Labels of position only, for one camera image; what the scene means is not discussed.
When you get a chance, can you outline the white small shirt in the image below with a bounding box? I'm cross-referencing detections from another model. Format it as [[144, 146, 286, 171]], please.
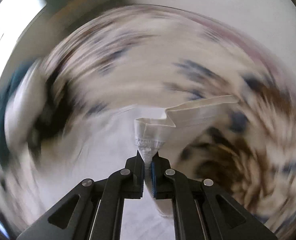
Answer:
[[133, 95, 240, 218]]

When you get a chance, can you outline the floral fleece bed blanket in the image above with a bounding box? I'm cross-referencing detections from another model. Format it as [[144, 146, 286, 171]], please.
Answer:
[[4, 5, 296, 239]]

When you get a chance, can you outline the teal folded quilt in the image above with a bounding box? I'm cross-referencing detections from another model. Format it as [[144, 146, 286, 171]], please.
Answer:
[[0, 61, 33, 170]]

